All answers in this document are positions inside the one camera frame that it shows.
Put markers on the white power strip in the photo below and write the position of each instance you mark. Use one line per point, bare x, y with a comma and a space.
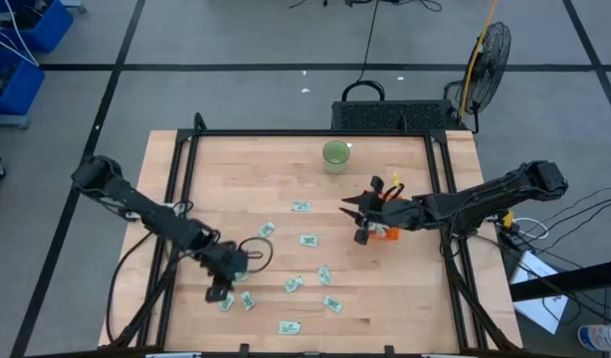
132, 215

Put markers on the black computer case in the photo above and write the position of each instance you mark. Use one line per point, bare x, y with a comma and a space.
390, 115

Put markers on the black aluminium table frame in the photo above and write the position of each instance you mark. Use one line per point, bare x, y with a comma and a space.
310, 132

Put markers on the green-white sweetener packet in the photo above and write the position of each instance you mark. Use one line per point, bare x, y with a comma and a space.
324, 275
227, 302
332, 304
265, 230
247, 300
243, 278
309, 240
380, 230
289, 327
301, 206
293, 284

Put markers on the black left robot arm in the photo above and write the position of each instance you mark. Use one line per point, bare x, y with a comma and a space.
136, 204

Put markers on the white plastic bottle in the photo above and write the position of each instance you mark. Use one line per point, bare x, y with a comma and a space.
595, 338

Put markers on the white paper box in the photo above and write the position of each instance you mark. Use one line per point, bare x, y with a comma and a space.
539, 308

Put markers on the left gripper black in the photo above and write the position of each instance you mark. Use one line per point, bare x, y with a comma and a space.
226, 261

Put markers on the orange plastic basket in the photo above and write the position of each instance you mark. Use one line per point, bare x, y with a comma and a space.
392, 233

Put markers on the black metal beam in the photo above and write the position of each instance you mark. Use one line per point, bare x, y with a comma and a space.
569, 281

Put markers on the black table clamp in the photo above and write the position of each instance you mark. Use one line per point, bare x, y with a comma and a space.
389, 351
243, 350

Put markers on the black floor fan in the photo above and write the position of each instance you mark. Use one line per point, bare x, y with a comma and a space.
487, 69

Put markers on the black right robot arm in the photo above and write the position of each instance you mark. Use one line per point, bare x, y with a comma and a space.
484, 196

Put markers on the light green ribbed cup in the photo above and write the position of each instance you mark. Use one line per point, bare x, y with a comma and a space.
335, 166

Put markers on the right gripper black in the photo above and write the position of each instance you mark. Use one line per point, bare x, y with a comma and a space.
392, 213

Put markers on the yellow label tag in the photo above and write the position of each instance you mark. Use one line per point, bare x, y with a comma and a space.
396, 179

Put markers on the blue storage bin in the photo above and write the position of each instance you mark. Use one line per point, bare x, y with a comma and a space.
22, 89
52, 27

